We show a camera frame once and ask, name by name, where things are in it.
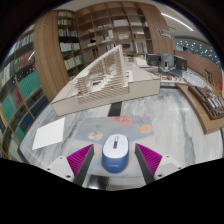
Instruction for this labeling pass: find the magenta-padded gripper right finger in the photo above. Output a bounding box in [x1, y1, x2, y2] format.
[134, 142, 183, 185]

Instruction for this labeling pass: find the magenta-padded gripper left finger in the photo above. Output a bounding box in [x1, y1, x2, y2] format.
[46, 143, 96, 187]

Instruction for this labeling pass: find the blue and white computer mouse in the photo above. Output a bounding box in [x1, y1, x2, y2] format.
[101, 133, 130, 174]

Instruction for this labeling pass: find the floral print mouse pad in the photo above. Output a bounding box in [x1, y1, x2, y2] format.
[70, 114, 160, 178]

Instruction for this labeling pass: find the white paper sheet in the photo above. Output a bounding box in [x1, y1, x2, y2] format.
[31, 116, 67, 151]

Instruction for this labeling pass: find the brown model on wooden board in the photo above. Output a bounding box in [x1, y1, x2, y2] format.
[175, 82, 224, 136]

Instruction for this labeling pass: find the bookshelf with colourful books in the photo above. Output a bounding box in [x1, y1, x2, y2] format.
[0, 23, 51, 160]

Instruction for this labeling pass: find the small model on white base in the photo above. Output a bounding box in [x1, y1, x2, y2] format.
[159, 73, 185, 85]

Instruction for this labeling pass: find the white architectural building model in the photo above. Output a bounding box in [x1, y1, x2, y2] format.
[50, 44, 162, 117]

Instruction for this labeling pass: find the grey display model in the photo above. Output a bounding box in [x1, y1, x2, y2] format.
[145, 53, 189, 72]

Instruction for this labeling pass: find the group of small spot lights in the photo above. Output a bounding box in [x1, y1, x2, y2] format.
[174, 38, 223, 61]

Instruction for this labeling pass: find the dark bookshelf with books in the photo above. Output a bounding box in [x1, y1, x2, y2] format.
[56, 9, 85, 80]

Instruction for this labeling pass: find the wooden shelf unit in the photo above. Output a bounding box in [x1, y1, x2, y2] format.
[75, 1, 158, 66]

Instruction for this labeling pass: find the long ceiling light strip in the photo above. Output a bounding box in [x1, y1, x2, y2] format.
[160, 12, 195, 33]

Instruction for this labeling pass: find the white wall sign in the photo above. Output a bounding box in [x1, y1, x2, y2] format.
[156, 27, 173, 40]

